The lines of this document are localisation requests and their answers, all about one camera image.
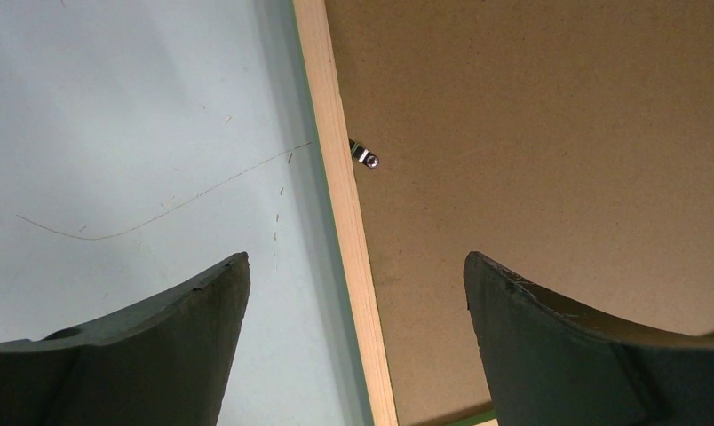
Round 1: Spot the brown backing board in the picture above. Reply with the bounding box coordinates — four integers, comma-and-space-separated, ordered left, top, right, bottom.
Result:
326, 1, 714, 425

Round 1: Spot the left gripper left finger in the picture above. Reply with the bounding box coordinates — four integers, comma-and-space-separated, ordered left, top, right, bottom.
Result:
0, 252, 250, 425

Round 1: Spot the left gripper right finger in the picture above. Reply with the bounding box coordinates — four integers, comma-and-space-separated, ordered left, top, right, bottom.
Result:
464, 252, 714, 425

